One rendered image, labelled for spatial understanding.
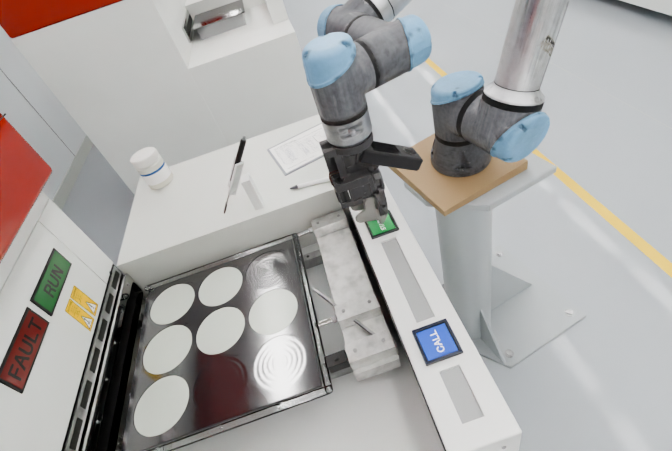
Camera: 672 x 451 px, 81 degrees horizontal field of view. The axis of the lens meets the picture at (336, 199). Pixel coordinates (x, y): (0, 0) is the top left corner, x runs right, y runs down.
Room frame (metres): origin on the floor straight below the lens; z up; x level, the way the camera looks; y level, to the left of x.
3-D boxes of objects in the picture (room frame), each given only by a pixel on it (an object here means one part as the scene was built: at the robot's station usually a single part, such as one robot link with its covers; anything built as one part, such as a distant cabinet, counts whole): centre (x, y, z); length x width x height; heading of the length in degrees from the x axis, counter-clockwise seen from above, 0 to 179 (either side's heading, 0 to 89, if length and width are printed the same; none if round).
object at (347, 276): (0.50, 0.03, 0.87); 0.36 x 0.08 x 0.03; 1
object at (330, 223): (0.66, 0.03, 0.89); 0.08 x 0.03 x 0.03; 91
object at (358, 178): (0.54, -0.05, 1.12); 0.09 x 0.08 x 0.12; 91
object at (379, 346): (0.34, 0.03, 0.89); 0.08 x 0.03 x 0.03; 91
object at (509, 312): (0.81, -0.45, 0.41); 0.51 x 0.44 x 0.82; 104
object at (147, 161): (0.96, 0.44, 1.01); 0.07 x 0.07 x 0.10
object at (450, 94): (0.77, -0.34, 1.01); 0.13 x 0.12 x 0.14; 17
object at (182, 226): (0.86, 0.20, 0.89); 0.62 x 0.35 x 0.14; 91
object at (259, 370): (0.47, 0.29, 0.90); 0.34 x 0.34 x 0.01; 1
